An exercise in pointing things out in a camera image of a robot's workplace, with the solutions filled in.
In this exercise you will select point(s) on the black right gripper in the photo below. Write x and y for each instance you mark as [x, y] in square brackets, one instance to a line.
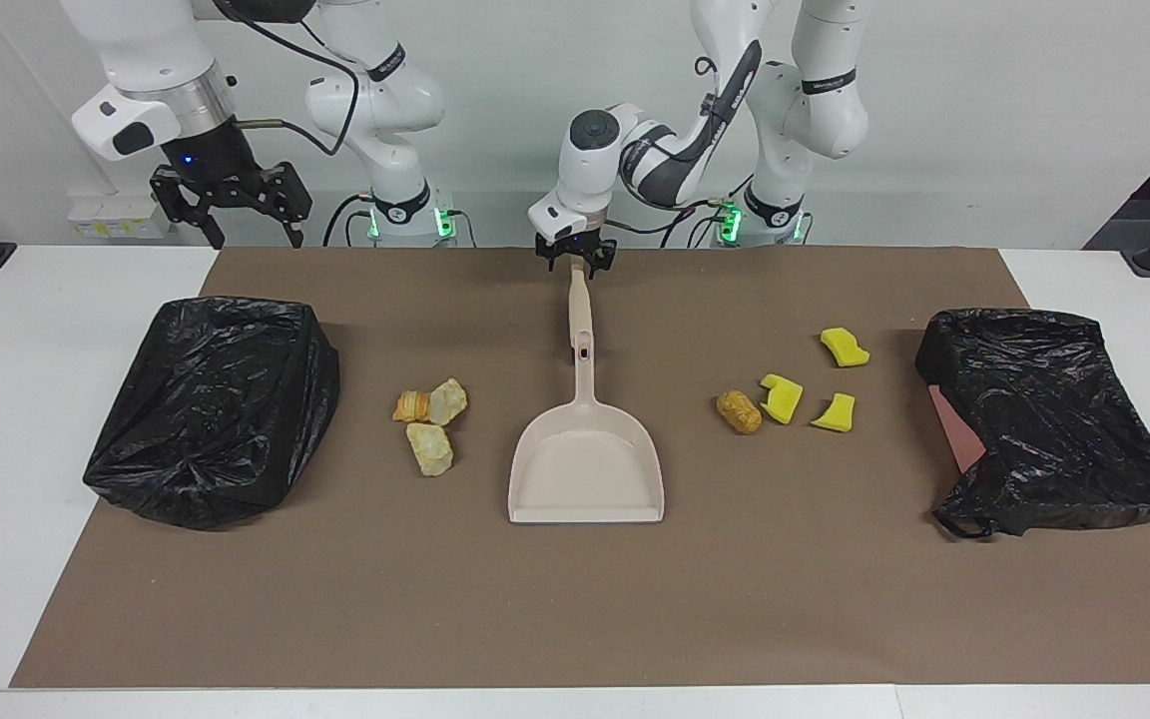
[211, 155]

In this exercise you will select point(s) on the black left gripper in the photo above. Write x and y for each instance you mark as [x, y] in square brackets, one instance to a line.
[575, 242]

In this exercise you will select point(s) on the beige hand brush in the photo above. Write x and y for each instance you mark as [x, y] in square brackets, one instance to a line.
[578, 310]

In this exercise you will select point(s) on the pale croissant chunk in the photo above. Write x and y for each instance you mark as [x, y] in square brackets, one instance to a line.
[447, 400]
[430, 449]

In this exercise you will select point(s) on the beige plastic dustpan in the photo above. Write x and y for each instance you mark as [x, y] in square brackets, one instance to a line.
[585, 469]

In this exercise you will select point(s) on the brown bread roll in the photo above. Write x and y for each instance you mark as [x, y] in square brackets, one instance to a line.
[739, 411]

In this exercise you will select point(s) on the orange striped croissant piece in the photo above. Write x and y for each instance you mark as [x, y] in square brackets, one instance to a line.
[411, 406]

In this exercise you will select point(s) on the yellow sponge piece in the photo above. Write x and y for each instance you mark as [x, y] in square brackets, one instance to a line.
[835, 412]
[781, 397]
[843, 347]

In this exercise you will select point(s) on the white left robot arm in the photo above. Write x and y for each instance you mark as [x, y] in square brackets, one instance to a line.
[825, 100]

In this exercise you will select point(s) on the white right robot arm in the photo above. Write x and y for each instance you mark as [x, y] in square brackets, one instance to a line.
[136, 40]

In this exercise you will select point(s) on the bin with tied black bag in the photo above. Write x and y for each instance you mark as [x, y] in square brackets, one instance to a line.
[206, 419]

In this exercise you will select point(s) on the large brown table mat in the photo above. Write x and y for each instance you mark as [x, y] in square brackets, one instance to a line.
[575, 599]

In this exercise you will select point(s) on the pink box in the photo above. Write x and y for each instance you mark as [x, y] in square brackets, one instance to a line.
[959, 429]

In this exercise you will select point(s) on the white wall socket boxes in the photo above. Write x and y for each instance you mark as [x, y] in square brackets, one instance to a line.
[101, 215]

